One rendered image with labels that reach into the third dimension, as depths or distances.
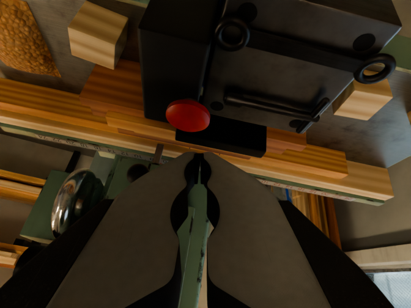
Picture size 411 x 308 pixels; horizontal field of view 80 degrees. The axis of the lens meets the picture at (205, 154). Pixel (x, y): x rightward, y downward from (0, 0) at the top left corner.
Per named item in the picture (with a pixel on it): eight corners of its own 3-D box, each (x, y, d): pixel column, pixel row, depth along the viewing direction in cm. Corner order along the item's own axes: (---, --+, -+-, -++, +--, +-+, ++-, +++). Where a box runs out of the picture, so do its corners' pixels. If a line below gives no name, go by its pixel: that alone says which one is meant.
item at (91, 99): (303, 100, 30) (307, 146, 27) (298, 107, 31) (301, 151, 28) (100, 53, 28) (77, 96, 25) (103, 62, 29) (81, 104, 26)
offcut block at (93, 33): (128, 17, 24) (115, 44, 22) (126, 43, 27) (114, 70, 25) (85, -1, 23) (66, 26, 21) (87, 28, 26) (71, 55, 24)
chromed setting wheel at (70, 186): (90, 157, 39) (56, 236, 33) (104, 185, 50) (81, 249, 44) (71, 153, 39) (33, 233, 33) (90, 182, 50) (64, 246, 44)
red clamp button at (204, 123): (214, 101, 16) (213, 113, 15) (207, 128, 18) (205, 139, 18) (168, 90, 16) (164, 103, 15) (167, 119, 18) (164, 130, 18)
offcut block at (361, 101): (329, 92, 29) (333, 115, 27) (349, 66, 25) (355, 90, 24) (361, 98, 29) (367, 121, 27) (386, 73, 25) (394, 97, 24)
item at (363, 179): (388, 168, 41) (395, 197, 38) (378, 173, 43) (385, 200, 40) (11, 87, 36) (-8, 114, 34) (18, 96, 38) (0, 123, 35)
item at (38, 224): (100, 178, 46) (74, 244, 40) (107, 190, 52) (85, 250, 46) (48, 168, 46) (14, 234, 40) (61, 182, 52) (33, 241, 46)
